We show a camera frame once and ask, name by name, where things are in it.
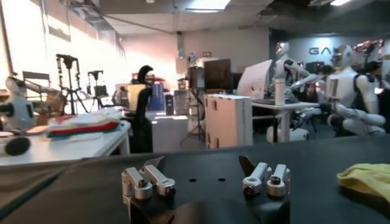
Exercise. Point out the small black table cover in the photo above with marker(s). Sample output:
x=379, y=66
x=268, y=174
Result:
x=24, y=182

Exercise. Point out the black office chair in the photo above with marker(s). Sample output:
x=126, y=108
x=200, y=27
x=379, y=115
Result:
x=141, y=121

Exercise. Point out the white insulated bottle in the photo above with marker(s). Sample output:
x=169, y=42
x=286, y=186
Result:
x=279, y=92

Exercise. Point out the tall white cardboard box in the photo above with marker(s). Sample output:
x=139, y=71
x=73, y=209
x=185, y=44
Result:
x=225, y=121

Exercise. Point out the small white standing desk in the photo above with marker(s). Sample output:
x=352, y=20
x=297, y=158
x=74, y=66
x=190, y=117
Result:
x=283, y=121

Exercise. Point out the short black tripod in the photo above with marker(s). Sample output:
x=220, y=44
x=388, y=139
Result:
x=97, y=88

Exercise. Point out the white humanoid robot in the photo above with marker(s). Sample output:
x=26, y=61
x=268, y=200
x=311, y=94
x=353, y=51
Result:
x=347, y=88
x=18, y=109

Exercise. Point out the stack of folded clothes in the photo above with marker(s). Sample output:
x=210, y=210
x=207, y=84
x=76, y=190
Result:
x=85, y=123

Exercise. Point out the tall black tripod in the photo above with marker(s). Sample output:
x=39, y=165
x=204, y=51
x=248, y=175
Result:
x=70, y=85

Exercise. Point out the black monitor on stand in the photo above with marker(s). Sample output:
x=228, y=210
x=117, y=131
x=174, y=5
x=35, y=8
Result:
x=217, y=74

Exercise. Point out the yellow-green t-shirt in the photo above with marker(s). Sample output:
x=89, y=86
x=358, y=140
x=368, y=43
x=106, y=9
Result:
x=365, y=181

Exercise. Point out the white humanoid robot left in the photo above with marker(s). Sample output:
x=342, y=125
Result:
x=18, y=109

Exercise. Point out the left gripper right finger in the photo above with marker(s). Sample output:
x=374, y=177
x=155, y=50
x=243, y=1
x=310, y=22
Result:
x=265, y=181

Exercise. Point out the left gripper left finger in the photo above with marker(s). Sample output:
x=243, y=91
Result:
x=143, y=182

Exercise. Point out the long white desk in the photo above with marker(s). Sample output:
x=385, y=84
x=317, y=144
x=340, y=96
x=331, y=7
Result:
x=61, y=149

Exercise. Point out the white curved board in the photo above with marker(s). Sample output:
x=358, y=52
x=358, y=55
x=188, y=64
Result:
x=256, y=80

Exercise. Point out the white humanoid robot right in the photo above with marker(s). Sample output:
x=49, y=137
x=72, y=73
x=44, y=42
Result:
x=347, y=88

